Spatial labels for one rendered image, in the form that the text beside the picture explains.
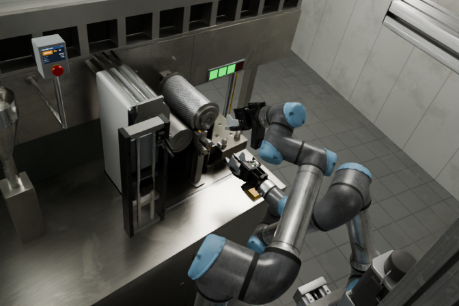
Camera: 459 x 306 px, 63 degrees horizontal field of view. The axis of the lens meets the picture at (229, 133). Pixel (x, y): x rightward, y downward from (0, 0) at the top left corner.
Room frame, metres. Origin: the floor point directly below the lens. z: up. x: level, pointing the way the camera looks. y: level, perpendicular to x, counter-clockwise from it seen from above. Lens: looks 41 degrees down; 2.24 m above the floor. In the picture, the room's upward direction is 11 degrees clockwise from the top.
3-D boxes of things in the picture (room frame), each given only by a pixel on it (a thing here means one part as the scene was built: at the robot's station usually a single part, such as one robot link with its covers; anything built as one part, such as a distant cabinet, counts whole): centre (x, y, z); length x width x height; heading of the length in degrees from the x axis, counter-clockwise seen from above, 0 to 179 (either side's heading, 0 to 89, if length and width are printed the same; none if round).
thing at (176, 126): (1.21, 0.28, 1.17); 0.26 x 0.12 x 0.12; 47
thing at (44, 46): (0.83, 0.51, 1.66); 0.07 x 0.07 x 0.10; 47
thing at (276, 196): (0.96, -0.25, 1.11); 0.11 x 0.08 x 0.09; 47
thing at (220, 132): (1.46, 0.11, 1.00); 0.40 x 0.16 x 0.06; 47
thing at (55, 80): (0.84, 0.51, 1.51); 0.02 x 0.02 x 0.20
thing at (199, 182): (1.16, 0.10, 1.05); 0.06 x 0.05 x 0.31; 47
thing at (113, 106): (1.08, 0.45, 1.17); 0.34 x 0.05 x 0.54; 47
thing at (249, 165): (1.07, -0.13, 1.12); 0.12 x 0.08 x 0.09; 47
